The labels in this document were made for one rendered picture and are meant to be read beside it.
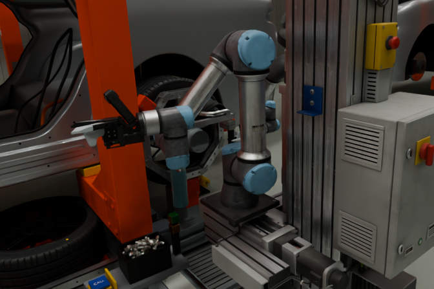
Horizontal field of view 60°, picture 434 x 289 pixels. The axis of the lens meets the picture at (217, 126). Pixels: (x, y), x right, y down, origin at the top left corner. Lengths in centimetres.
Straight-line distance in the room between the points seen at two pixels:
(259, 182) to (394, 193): 41
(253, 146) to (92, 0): 84
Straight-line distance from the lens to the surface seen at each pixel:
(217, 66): 128
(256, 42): 115
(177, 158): 116
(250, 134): 123
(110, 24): 162
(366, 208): 120
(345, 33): 117
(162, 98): 208
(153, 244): 176
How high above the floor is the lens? 151
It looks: 16 degrees down
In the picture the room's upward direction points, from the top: 3 degrees counter-clockwise
